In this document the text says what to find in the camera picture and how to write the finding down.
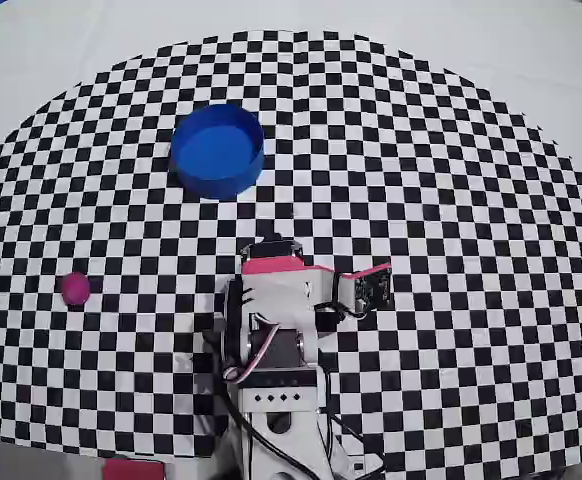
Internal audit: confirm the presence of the pink faceted ball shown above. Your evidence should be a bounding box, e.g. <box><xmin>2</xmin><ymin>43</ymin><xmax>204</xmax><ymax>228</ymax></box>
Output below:
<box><xmin>60</xmin><ymin>271</ymin><xmax>93</xmax><ymax>307</ymax></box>

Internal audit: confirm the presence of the thin black cable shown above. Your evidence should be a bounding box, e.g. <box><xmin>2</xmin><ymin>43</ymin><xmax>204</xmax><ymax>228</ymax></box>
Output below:
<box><xmin>315</xmin><ymin>367</ymin><xmax>388</xmax><ymax>474</ymax></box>

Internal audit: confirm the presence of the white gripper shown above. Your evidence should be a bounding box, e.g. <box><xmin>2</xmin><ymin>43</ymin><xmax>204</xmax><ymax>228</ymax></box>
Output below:
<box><xmin>223</xmin><ymin>266</ymin><xmax>341</xmax><ymax>351</ymax></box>

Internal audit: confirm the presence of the red flat object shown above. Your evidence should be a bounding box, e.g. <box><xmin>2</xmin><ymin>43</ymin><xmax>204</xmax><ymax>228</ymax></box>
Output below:
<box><xmin>101</xmin><ymin>458</ymin><xmax>166</xmax><ymax>480</ymax></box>

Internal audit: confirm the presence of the black white checkerboard mat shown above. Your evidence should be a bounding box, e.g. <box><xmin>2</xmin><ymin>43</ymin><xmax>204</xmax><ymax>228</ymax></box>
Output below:
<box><xmin>0</xmin><ymin>29</ymin><xmax>582</xmax><ymax>474</ymax></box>

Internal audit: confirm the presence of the white red servo wire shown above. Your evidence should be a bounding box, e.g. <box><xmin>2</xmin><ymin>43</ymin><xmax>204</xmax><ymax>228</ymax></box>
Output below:
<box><xmin>223</xmin><ymin>318</ymin><xmax>283</xmax><ymax>387</ymax></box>

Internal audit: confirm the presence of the white table cover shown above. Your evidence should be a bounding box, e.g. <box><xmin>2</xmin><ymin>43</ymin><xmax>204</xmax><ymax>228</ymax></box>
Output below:
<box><xmin>0</xmin><ymin>0</ymin><xmax>582</xmax><ymax>480</ymax></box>

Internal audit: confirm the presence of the wrist camera on pink mount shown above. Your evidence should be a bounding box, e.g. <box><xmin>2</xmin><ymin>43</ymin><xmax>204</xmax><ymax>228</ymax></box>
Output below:
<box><xmin>335</xmin><ymin>259</ymin><xmax>393</xmax><ymax>317</ymax></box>

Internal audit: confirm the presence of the black camera cable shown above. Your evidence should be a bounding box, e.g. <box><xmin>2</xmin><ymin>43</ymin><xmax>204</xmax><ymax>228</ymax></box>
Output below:
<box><xmin>314</xmin><ymin>302</ymin><xmax>355</xmax><ymax>335</ymax></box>

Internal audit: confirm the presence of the blue round box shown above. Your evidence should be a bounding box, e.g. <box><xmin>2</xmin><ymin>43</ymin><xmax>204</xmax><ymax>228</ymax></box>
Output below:
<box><xmin>169</xmin><ymin>102</ymin><xmax>266</xmax><ymax>202</ymax></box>

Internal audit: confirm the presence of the thick black cable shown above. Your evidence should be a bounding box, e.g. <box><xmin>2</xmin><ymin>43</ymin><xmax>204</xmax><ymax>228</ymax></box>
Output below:
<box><xmin>201</xmin><ymin>323</ymin><xmax>260</xmax><ymax>480</ymax></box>

